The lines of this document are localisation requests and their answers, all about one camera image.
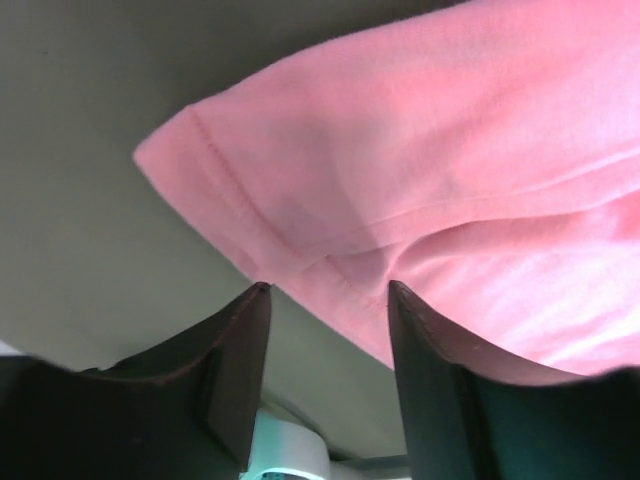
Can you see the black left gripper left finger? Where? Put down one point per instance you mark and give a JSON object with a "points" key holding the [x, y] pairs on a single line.
{"points": [[183, 409]]}

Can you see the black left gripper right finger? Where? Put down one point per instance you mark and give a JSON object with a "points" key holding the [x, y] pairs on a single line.
{"points": [[472, 410]]}

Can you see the pink t-shirt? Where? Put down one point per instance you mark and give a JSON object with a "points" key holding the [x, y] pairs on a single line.
{"points": [[486, 155]]}

